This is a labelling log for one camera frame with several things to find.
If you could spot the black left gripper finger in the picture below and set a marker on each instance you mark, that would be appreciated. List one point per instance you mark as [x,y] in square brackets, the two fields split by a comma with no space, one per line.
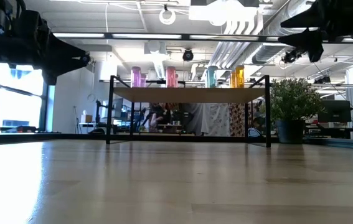
[65,46]
[67,65]

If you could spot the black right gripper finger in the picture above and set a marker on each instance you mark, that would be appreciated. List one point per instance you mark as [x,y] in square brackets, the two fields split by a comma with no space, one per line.
[304,20]
[300,41]

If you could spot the orange medicine bottle white cap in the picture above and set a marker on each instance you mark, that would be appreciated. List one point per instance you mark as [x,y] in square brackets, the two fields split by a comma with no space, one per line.
[232,80]
[240,77]

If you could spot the black ceiling spot lamp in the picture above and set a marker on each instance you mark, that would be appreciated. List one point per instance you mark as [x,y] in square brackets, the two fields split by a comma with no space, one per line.
[289,56]
[85,58]
[188,55]

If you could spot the cardboard box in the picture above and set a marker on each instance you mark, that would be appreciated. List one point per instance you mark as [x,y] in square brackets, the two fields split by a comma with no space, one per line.
[86,118]

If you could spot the green potted plant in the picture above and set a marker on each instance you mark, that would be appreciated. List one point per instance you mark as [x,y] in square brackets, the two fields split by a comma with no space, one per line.
[293,99]

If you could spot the large window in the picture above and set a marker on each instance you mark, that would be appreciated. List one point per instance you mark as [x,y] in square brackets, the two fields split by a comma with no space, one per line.
[17,102]

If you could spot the black monitor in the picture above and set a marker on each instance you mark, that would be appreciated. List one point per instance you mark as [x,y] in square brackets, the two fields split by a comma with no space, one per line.
[335,110]

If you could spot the long LED light bar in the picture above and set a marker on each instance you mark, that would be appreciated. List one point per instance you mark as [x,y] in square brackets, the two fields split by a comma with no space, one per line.
[148,36]

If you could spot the white ceiling fixture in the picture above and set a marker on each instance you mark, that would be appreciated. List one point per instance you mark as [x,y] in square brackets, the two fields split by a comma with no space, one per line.
[213,14]

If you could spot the person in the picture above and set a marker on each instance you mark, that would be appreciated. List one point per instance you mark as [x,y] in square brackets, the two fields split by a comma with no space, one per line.
[258,123]
[157,118]

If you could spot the brown patterned hanging cloth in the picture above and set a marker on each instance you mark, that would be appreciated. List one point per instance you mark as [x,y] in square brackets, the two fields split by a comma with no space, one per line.
[237,119]

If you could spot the blue white object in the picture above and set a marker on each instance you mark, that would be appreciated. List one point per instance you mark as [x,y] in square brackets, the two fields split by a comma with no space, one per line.
[253,133]

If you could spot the white printed hanging cloth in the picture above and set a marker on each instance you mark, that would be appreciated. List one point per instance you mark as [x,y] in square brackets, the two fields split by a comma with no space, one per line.
[219,119]

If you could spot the plain white hanging cloth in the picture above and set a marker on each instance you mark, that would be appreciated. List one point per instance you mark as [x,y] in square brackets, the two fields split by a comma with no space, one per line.
[195,118]

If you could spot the silver ventilation duct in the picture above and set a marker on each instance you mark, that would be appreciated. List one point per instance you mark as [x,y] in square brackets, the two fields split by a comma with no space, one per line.
[257,53]

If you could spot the black aluminium table frame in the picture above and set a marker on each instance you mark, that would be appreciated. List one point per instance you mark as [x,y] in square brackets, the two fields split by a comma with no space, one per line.
[79,136]

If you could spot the wooden shelf black metal frame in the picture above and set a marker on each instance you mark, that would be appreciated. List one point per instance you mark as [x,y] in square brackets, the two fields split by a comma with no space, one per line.
[188,95]

